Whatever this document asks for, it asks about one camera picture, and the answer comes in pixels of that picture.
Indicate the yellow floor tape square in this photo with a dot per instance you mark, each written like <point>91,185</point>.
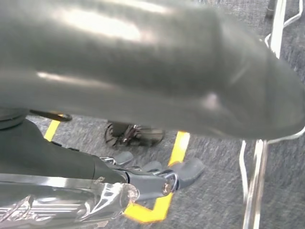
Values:
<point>147,215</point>

